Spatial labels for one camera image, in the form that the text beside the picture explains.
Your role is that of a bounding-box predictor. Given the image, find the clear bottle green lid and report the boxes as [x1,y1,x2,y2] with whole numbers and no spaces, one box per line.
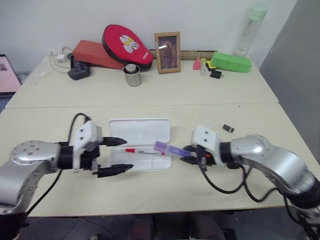
[233,5,269,58]

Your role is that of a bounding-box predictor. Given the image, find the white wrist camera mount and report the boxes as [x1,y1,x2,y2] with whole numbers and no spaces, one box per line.
[72,121,104,174]
[191,124,223,166]

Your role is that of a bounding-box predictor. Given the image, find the pink house-shaped eraser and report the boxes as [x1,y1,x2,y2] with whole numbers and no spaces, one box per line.
[192,56,203,71]

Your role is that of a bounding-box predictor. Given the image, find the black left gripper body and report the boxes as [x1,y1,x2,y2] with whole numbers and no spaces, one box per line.
[79,136,108,176]

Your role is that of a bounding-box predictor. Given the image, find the green foam block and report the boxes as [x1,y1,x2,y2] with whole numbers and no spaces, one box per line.
[210,51,252,74]

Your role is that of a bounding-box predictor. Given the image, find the metal cup with lid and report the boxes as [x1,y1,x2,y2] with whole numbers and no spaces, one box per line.
[122,63,143,88]

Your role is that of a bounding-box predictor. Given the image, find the purple marker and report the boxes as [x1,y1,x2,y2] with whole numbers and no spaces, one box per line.
[152,140,195,159]

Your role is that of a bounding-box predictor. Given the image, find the red rectangular block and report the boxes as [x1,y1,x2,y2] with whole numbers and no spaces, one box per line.
[72,39,125,70]

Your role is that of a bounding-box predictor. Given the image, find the wooden picture frame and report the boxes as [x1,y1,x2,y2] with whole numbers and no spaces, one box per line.
[153,31,182,75]

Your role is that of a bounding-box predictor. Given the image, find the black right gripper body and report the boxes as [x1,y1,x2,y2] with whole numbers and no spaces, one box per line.
[195,145,218,168]

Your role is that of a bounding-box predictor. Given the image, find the red boxing focus pad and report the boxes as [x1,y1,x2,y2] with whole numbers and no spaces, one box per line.
[101,24,154,73]

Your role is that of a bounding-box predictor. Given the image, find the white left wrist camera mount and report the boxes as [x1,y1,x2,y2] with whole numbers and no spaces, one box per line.
[72,121,104,174]

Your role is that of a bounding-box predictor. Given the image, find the thin white cable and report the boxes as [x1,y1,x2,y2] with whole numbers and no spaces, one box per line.
[49,45,74,75]

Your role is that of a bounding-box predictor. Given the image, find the black power strip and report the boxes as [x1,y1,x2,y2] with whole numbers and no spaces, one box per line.
[66,55,91,81]

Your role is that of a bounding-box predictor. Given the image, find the red marker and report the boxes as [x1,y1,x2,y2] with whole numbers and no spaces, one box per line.
[116,147,166,157]

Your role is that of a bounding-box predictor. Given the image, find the yellow small object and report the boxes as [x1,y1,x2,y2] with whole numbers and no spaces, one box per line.
[201,58,216,70]

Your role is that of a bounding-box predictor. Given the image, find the laptop with pink screen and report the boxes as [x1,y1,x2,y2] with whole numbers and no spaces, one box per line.
[0,53,23,115]

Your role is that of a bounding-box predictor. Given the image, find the black plug adapter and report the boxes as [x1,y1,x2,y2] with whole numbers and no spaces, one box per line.
[209,69,225,80]

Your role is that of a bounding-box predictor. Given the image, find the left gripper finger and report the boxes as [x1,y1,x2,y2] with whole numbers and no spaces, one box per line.
[104,136,128,148]
[97,163,134,179]

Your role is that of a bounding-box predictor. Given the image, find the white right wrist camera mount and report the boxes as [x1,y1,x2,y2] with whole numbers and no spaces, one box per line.
[191,124,223,166]

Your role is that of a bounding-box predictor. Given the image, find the white plastic pencil case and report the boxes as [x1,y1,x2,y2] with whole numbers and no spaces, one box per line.
[107,117,174,173]

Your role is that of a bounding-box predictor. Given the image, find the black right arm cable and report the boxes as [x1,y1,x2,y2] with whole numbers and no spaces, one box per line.
[199,162,286,203]

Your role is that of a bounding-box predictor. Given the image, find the brown wooden strip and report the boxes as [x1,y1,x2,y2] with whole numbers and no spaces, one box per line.
[149,48,219,61]

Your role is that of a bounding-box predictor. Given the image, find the small black cap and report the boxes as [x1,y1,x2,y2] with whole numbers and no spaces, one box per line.
[222,123,236,134]

